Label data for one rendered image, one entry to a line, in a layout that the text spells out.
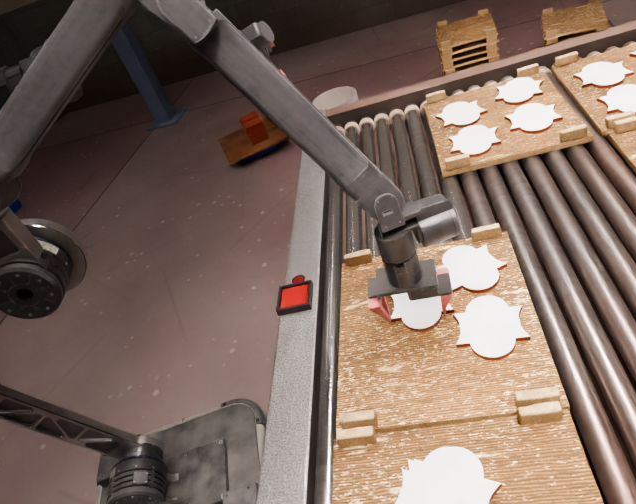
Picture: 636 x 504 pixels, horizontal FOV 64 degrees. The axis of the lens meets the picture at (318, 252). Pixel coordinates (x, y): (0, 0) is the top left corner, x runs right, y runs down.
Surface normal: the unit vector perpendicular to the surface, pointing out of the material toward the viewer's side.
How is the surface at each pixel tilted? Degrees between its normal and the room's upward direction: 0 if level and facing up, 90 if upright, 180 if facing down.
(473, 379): 0
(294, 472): 0
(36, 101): 79
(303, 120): 75
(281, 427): 0
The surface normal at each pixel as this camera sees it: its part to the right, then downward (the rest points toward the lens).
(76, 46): 0.14, 0.42
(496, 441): -0.31, -0.74
